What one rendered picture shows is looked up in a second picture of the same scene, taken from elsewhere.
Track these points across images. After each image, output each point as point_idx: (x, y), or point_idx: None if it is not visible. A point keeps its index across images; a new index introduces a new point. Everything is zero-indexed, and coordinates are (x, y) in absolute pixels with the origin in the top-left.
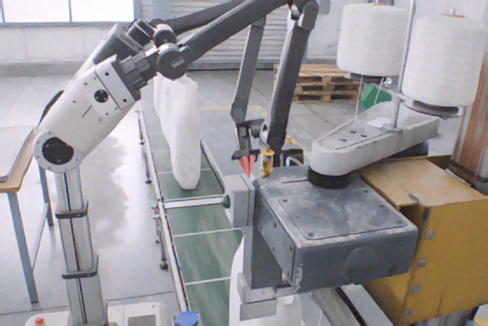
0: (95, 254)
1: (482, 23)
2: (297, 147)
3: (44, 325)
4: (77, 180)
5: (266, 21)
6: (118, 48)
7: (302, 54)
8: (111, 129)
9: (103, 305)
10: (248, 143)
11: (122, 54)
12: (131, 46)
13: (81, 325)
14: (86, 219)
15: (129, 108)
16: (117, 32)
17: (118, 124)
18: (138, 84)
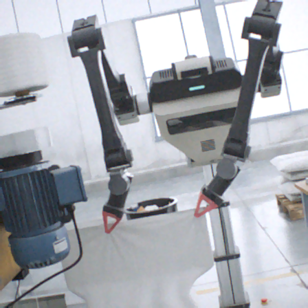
0: (236, 253)
1: None
2: (111, 172)
3: (262, 305)
4: (207, 180)
5: (268, 27)
6: (150, 80)
7: (87, 78)
8: (164, 137)
9: (240, 301)
10: (213, 180)
11: (149, 84)
12: (155, 78)
13: (220, 299)
14: (214, 214)
15: (161, 123)
16: (167, 69)
17: (165, 135)
18: (114, 104)
